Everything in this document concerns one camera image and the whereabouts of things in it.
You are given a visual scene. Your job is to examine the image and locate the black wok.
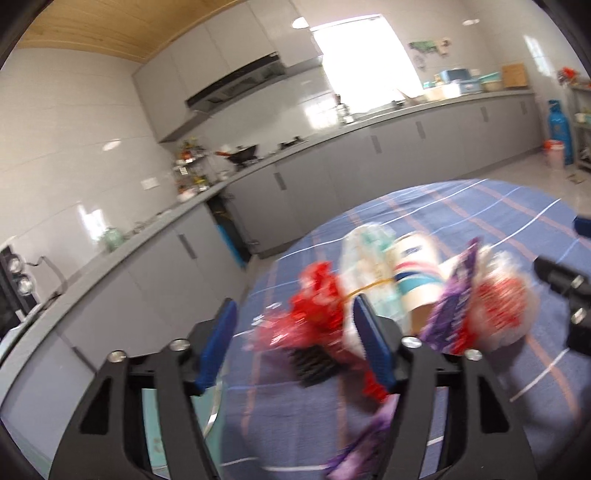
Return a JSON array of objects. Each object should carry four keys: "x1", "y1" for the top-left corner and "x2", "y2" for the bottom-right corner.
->
[{"x1": 215, "y1": 144, "x2": 259, "y2": 167}]

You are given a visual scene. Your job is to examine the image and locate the clear green-print plastic bag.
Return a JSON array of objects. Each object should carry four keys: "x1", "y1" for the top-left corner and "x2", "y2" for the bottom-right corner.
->
[{"x1": 339, "y1": 222, "x2": 402, "y2": 324}]

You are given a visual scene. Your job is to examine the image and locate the white red-print plastic bag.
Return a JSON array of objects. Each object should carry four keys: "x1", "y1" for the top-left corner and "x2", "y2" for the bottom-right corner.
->
[{"x1": 466, "y1": 249, "x2": 541, "y2": 349}]

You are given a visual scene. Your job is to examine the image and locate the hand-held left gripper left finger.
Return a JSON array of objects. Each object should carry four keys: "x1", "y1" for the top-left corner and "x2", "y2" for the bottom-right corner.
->
[{"x1": 48, "y1": 299, "x2": 238, "y2": 480}]

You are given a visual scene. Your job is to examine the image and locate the grey kitchen counter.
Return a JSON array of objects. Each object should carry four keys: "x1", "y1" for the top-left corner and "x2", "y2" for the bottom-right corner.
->
[{"x1": 0, "y1": 90, "x2": 539, "y2": 416}]

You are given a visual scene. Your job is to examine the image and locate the metal utensil holder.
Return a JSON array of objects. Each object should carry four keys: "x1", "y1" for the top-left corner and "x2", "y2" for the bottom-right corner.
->
[{"x1": 335, "y1": 95, "x2": 356, "y2": 124}]

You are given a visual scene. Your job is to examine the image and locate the black foam net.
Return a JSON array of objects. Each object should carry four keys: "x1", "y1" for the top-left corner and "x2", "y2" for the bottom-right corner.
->
[{"x1": 285, "y1": 346, "x2": 340, "y2": 388}]

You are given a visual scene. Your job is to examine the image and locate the striped paper cup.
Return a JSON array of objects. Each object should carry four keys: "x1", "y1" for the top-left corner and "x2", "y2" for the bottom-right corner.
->
[{"x1": 385, "y1": 232, "x2": 446, "y2": 333}]

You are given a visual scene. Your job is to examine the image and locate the white storage box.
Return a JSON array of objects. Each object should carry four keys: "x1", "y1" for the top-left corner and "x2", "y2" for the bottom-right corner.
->
[{"x1": 422, "y1": 85, "x2": 462, "y2": 101}]

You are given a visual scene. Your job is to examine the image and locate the yellow rubber band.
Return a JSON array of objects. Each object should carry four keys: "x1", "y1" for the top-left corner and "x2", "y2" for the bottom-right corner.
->
[{"x1": 344, "y1": 276, "x2": 398, "y2": 298}]

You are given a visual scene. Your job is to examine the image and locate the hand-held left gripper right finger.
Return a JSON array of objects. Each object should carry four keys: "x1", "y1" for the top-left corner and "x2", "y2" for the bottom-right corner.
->
[{"x1": 353, "y1": 294, "x2": 539, "y2": 480}]

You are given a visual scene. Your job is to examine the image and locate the purple snack wrapper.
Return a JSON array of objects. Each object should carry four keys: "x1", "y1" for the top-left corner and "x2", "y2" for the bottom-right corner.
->
[
  {"x1": 422, "y1": 237, "x2": 485, "y2": 356},
  {"x1": 323, "y1": 394, "x2": 400, "y2": 480}
]

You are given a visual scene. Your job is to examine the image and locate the bright window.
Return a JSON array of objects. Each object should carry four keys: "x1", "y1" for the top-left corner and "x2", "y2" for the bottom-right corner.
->
[{"x1": 310, "y1": 16, "x2": 426, "y2": 127}]

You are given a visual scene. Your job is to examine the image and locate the pink plastic bag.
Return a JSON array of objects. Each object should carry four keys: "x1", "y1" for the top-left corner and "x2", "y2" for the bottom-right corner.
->
[{"x1": 249, "y1": 309, "x2": 301, "y2": 354}]

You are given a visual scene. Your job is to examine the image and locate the wall hanging decoration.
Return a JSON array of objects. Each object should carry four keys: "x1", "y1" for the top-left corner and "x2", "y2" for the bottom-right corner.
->
[{"x1": 409, "y1": 39, "x2": 451, "y2": 58}]

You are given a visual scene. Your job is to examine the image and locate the grey upper cabinets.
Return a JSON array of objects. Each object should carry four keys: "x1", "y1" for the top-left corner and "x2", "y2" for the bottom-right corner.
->
[{"x1": 131, "y1": 0, "x2": 324, "y2": 144}]

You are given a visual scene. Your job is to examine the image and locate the black range hood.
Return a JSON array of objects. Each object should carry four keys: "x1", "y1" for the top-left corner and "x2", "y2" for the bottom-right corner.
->
[{"x1": 185, "y1": 52, "x2": 287, "y2": 114}]

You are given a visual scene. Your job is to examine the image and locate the tall blue gas cylinder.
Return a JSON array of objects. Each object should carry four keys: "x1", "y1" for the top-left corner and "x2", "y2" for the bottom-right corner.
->
[{"x1": 547, "y1": 99, "x2": 573, "y2": 164}]

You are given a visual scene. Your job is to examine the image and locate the white bucket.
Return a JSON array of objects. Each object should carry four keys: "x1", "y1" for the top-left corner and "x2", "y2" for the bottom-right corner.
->
[{"x1": 544, "y1": 141, "x2": 566, "y2": 169}]

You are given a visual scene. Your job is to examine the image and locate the red plastic bag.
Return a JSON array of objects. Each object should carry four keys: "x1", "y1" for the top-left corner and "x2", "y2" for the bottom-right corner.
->
[{"x1": 290, "y1": 261, "x2": 352, "y2": 363}]

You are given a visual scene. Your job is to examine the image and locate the cardboard box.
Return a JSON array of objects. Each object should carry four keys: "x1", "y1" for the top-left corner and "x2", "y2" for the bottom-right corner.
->
[{"x1": 501, "y1": 63, "x2": 529, "y2": 89}]

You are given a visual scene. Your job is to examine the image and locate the metal spice rack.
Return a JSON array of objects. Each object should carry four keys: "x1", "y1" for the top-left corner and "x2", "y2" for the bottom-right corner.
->
[{"x1": 173, "y1": 141, "x2": 211, "y2": 195}]

